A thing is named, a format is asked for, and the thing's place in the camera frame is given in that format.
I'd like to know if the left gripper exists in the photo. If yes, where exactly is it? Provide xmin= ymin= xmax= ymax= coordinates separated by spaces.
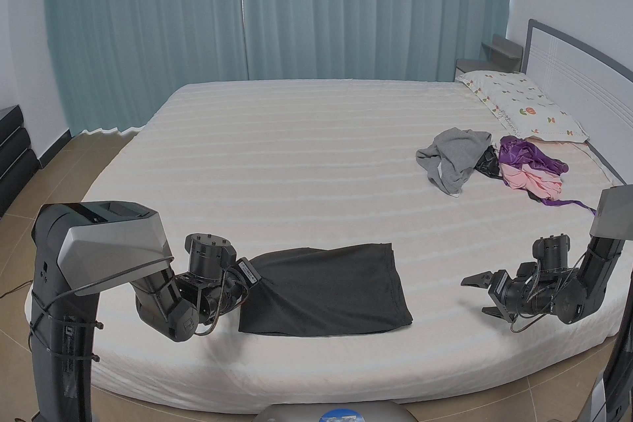
xmin=217 ymin=257 xmax=263 ymax=313

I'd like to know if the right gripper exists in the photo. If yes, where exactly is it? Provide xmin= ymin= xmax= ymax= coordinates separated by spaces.
xmin=461 ymin=270 xmax=534 ymax=323

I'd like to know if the black T-shirt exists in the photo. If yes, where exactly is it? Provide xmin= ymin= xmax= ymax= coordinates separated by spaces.
xmin=238 ymin=242 xmax=413 ymax=337

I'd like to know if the bed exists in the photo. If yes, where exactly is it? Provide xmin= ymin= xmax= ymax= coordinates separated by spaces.
xmin=25 ymin=18 xmax=633 ymax=413

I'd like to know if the pink garment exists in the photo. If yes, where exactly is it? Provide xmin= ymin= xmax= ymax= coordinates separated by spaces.
xmin=500 ymin=164 xmax=563 ymax=199

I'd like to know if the black shiny garment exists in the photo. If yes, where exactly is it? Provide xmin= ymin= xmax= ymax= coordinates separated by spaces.
xmin=475 ymin=145 xmax=501 ymax=178

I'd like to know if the purple garment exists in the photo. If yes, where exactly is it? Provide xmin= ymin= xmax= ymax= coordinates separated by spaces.
xmin=498 ymin=136 xmax=598 ymax=215

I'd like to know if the white printed pillow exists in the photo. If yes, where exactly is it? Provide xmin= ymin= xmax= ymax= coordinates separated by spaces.
xmin=456 ymin=70 xmax=590 ymax=144

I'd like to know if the grey bedside table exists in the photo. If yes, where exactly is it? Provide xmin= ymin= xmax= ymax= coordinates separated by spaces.
xmin=455 ymin=34 xmax=524 ymax=75

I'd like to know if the black chest of drawers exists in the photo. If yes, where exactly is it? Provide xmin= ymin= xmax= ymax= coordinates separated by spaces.
xmin=0 ymin=105 xmax=39 ymax=218

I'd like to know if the black cable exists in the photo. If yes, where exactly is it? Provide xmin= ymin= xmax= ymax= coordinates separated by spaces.
xmin=27 ymin=257 xmax=175 ymax=351

